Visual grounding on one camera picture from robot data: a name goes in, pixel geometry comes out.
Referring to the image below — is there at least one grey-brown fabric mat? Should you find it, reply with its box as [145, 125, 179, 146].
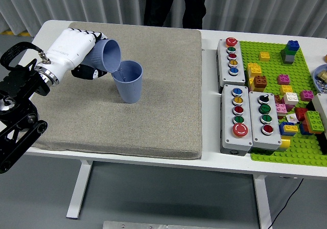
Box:
[14, 21, 203, 161]

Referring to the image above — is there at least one dark blue toy brick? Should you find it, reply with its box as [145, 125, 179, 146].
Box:
[298, 123, 314, 136]

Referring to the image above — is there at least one blue ribbed plastic cup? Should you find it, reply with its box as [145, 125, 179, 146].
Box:
[84, 38, 122, 74]
[112, 60, 143, 104]

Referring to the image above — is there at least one lime green studded baseplate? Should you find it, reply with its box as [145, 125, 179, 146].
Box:
[239, 40, 327, 168]

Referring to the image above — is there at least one dark green toy brick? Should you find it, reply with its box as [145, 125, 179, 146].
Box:
[280, 46, 297, 58]

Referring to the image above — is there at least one white box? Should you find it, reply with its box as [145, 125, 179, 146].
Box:
[312, 93, 327, 120]

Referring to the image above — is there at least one person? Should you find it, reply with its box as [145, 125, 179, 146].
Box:
[143, 0, 209, 30]

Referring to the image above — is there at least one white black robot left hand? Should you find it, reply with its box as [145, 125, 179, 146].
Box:
[46, 28, 109, 81]

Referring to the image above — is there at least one blue bowl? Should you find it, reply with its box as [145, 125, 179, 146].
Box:
[312, 64, 327, 94]

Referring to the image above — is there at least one white toy brick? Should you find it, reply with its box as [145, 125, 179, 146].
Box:
[283, 92, 299, 105]

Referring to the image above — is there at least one large yellow toy brick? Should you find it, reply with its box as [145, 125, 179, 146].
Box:
[247, 62, 263, 78]

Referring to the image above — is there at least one white pleated curtain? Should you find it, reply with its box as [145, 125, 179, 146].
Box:
[0, 0, 327, 39]

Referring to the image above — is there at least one brown toy brick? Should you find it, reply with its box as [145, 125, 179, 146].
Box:
[253, 75, 268, 89]

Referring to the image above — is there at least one grey box black selector switch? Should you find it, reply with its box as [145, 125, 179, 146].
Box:
[248, 91, 282, 151]

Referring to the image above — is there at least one grey box large red mushroom button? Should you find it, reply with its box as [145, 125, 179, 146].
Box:
[220, 84, 253, 155]

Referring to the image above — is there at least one grey box small red mushroom button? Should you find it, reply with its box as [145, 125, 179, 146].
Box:
[216, 37, 246, 87]

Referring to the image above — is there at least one light pink toy brick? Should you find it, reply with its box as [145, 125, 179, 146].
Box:
[275, 103, 288, 117]

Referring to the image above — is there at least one lime green toy brick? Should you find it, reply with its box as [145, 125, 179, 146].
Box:
[304, 110, 325, 132]

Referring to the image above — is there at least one black floor cable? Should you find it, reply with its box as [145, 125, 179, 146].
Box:
[270, 178, 305, 229]

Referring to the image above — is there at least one orange toy brick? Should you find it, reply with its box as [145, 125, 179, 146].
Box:
[305, 121, 325, 135]

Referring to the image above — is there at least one white table leg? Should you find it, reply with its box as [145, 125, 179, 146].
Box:
[65, 159, 93, 220]
[253, 174, 273, 229]

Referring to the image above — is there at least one smooth yellow toy brick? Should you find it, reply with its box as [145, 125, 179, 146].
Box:
[279, 136, 291, 149]

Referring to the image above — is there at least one red toy brick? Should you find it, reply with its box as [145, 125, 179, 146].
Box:
[294, 107, 309, 122]

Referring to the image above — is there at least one yellow black floor tape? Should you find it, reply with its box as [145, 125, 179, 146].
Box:
[0, 30, 34, 37]

